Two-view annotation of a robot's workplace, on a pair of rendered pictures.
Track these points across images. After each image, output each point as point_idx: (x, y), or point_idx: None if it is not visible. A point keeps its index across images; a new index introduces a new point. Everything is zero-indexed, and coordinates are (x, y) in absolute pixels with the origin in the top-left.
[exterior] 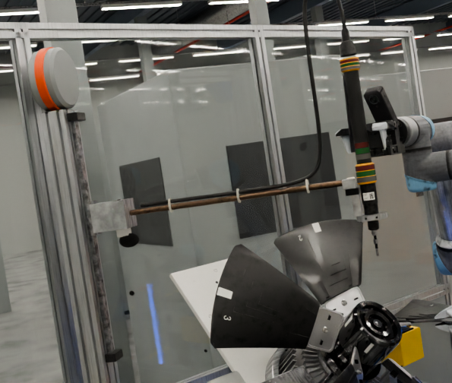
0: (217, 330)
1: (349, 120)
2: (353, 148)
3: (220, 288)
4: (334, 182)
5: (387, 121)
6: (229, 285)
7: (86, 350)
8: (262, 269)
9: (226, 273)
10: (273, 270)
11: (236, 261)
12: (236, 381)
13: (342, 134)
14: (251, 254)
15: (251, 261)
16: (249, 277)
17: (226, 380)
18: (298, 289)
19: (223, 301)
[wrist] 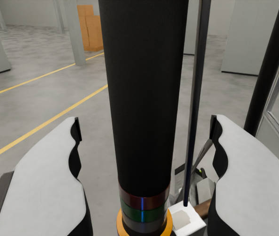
0: (198, 155)
1: (191, 98)
2: (183, 192)
3: (206, 141)
4: (205, 201)
5: (1, 178)
6: (204, 145)
7: None
8: (199, 158)
9: (208, 139)
10: (194, 167)
11: (210, 140)
12: (204, 195)
13: (210, 131)
14: (208, 146)
15: (205, 149)
16: (200, 153)
17: (205, 188)
18: (180, 192)
19: (202, 148)
